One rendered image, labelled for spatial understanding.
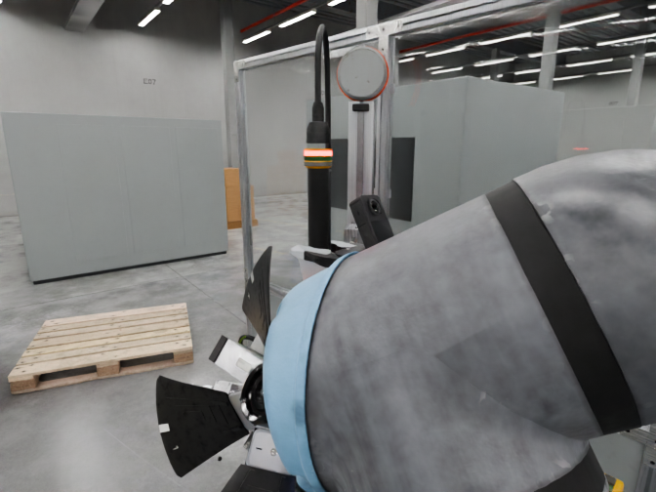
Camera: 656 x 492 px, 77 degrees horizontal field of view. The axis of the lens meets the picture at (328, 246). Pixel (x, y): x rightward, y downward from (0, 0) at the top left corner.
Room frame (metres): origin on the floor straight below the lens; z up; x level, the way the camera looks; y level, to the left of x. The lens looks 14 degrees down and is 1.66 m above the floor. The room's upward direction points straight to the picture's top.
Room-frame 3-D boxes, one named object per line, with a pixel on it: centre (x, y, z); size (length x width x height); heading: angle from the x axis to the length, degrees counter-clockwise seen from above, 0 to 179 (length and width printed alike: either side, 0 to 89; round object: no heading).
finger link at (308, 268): (0.62, 0.03, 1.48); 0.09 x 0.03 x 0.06; 57
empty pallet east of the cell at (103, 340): (3.18, 1.80, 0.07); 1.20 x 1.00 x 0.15; 111
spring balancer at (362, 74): (1.35, -0.11, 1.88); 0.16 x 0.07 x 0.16; 80
